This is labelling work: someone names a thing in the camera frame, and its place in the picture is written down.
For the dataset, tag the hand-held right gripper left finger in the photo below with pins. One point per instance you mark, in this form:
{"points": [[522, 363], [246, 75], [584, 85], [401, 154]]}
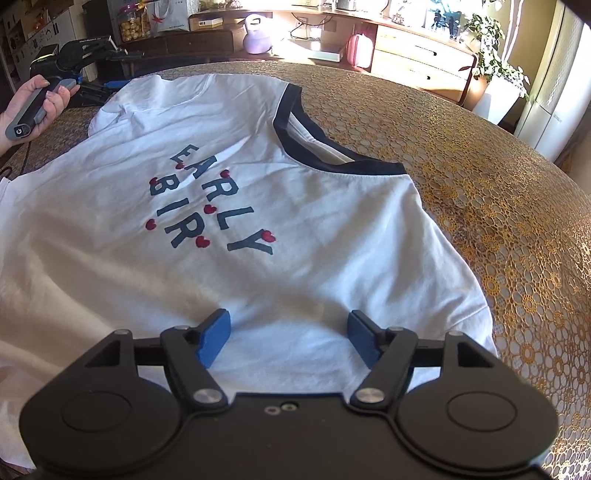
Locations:
{"points": [[212, 339]]}

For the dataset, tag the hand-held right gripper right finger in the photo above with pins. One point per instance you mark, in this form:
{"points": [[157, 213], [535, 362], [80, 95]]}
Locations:
{"points": [[364, 339]]}

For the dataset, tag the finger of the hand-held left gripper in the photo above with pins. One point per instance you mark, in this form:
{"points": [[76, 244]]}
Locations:
{"points": [[127, 53], [115, 85]]}

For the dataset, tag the white letter print t-shirt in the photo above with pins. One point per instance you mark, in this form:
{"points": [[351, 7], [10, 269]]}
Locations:
{"points": [[277, 207]]}

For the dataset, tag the person's left hand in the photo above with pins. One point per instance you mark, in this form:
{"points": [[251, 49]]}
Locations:
{"points": [[18, 110]]}

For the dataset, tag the jar of gold chocolates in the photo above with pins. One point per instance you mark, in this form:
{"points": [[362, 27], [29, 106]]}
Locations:
{"points": [[134, 25]]}

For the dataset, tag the white shopping bag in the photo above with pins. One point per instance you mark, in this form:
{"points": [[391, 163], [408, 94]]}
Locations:
{"points": [[168, 16]]}

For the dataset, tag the dark low cabinet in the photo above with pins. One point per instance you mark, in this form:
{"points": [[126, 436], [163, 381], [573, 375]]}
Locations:
{"points": [[184, 46]]}

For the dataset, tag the cardboard box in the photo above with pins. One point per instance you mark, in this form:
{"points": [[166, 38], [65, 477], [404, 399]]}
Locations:
{"points": [[214, 22]]}

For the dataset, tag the purple kettlebell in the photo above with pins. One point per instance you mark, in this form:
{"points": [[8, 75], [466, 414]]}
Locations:
{"points": [[256, 39]]}

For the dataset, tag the white flat device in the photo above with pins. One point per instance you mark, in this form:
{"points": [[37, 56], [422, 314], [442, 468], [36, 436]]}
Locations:
{"points": [[318, 50]]}

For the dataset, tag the pink case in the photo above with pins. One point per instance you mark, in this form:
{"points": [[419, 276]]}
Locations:
{"points": [[360, 50]]}

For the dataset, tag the long wooden drawer cabinet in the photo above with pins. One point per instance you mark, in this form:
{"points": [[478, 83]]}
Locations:
{"points": [[415, 60]]}

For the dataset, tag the green potted plant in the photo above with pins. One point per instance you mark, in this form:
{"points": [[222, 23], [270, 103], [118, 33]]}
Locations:
{"points": [[494, 69]]}

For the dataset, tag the dark figurine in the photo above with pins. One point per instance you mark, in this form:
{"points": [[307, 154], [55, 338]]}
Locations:
{"points": [[445, 21]]}

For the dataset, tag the white standing air conditioner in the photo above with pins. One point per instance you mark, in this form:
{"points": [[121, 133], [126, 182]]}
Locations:
{"points": [[558, 83]]}

